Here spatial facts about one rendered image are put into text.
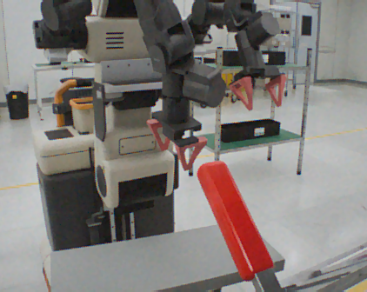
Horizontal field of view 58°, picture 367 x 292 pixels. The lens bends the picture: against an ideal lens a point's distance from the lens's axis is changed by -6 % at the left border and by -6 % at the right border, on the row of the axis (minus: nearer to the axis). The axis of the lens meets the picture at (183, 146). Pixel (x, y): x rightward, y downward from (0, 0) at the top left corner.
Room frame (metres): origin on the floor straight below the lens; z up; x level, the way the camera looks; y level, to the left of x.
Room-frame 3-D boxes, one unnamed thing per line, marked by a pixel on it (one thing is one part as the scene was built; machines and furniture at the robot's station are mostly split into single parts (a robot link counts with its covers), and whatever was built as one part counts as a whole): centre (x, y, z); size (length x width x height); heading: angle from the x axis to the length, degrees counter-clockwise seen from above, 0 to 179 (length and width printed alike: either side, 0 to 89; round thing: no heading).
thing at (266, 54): (2.86, -0.55, 1.01); 0.57 x 0.17 x 0.11; 116
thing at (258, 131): (2.86, -0.55, 0.41); 0.57 x 0.17 x 0.11; 116
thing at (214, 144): (2.86, -0.55, 0.55); 0.91 x 0.46 x 1.10; 116
